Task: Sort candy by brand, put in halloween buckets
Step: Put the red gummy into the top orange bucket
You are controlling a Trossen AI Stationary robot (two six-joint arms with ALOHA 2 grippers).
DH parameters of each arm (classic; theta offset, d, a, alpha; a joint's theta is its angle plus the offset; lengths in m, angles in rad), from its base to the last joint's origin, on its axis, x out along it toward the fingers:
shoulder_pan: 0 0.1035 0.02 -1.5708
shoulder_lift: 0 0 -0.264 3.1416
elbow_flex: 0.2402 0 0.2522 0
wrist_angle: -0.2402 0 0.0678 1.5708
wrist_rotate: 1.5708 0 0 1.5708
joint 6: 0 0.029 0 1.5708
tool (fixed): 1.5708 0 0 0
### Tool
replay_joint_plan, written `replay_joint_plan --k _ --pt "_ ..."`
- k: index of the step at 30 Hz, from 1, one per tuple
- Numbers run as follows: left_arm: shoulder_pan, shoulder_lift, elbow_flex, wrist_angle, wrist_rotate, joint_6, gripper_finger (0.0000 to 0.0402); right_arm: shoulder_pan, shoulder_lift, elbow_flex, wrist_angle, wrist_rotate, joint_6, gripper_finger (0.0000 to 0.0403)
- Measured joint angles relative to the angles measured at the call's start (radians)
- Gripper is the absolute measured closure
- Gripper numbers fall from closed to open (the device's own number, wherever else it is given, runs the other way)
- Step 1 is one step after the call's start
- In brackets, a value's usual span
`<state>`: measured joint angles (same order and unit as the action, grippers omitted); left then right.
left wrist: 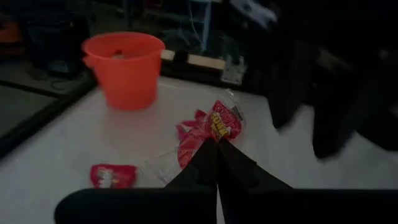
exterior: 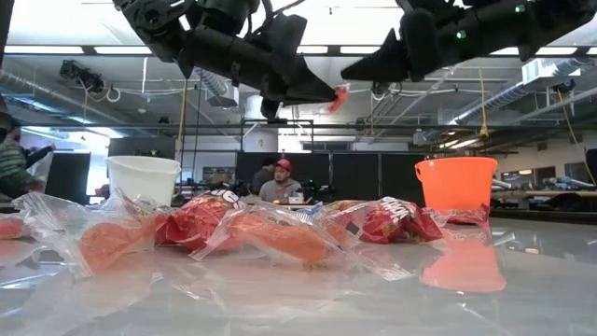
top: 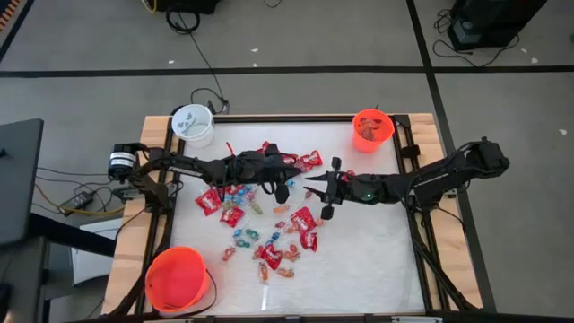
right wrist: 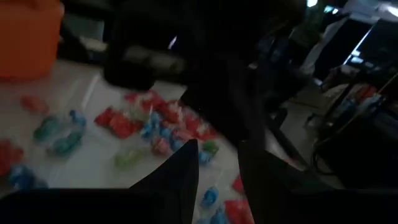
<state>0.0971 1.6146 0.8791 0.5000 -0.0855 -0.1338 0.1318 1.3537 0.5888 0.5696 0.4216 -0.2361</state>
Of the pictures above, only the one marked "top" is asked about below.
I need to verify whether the clear candy pack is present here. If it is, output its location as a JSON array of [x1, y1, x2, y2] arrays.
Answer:
[[363, 119, 382, 139]]

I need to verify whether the black power adapter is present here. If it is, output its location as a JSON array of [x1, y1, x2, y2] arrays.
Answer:
[[59, 191, 95, 213]]

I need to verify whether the wooden table side board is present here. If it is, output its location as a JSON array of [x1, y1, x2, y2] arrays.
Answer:
[[101, 115, 180, 315], [407, 111, 484, 310]]

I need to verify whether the black equipment case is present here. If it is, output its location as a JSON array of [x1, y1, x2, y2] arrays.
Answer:
[[448, 0, 549, 51]]

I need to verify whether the white cabinet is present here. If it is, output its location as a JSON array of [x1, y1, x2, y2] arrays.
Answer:
[[70, 218, 123, 287]]

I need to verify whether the black coiled cable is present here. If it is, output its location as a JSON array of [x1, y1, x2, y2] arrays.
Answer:
[[165, 7, 230, 116]]

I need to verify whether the black desk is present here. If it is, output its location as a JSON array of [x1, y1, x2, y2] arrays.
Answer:
[[0, 118, 45, 247]]

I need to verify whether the orange bucket with black handle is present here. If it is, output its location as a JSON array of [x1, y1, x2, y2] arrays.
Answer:
[[143, 245, 219, 315]]

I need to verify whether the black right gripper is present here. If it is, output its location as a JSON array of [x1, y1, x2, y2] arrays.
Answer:
[[304, 156, 378, 221]]

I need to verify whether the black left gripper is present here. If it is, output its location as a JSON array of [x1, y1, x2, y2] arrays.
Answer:
[[244, 142, 302, 205]]

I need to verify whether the orange halloween bucket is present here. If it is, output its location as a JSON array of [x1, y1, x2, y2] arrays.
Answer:
[[352, 109, 396, 154]]

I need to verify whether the black box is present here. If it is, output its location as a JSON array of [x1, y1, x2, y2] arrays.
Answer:
[[154, 0, 224, 14]]

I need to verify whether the white skull print bucket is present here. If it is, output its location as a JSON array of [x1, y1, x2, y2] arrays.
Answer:
[[171, 103, 215, 149]]

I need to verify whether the grey cabinet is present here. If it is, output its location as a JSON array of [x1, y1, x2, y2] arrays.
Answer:
[[0, 236, 48, 323]]

